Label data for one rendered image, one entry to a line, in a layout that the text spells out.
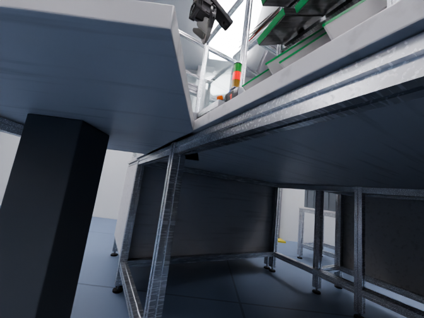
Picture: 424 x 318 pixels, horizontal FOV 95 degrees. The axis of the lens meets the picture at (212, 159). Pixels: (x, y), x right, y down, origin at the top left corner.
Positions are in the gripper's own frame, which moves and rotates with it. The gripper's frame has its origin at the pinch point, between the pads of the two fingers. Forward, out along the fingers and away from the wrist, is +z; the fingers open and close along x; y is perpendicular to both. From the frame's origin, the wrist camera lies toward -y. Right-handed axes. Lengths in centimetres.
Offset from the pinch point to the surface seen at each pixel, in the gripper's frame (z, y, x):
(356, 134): 40, -19, 42
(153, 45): 40, 23, 41
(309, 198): 50, -205, -90
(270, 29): 3.9, -11.8, 21.7
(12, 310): 90, 38, -6
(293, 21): 2.4, -16.1, 26.6
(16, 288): 85, 38, -7
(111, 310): 123, 7, -58
